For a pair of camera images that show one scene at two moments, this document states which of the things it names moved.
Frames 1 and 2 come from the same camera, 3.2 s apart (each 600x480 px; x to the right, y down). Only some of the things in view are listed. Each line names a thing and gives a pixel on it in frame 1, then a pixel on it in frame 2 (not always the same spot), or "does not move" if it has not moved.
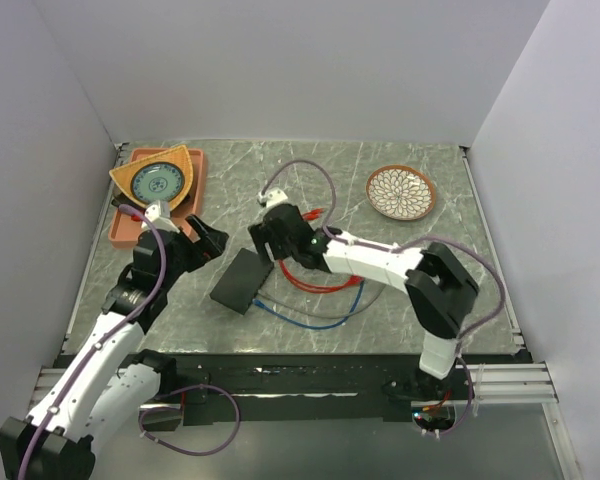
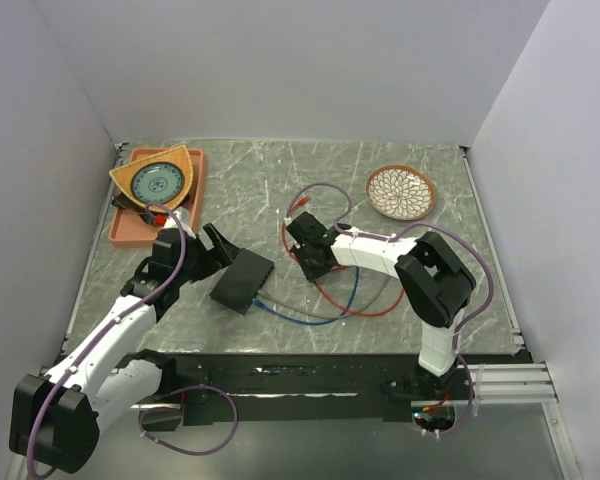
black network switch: x=242 y=280 does not move
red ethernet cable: x=353 y=280 → x=339 y=306
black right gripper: x=263 y=234 → x=312 y=274
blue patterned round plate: x=157 y=182 does not move
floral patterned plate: x=400 y=192 does not move
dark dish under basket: x=123 y=199 does not move
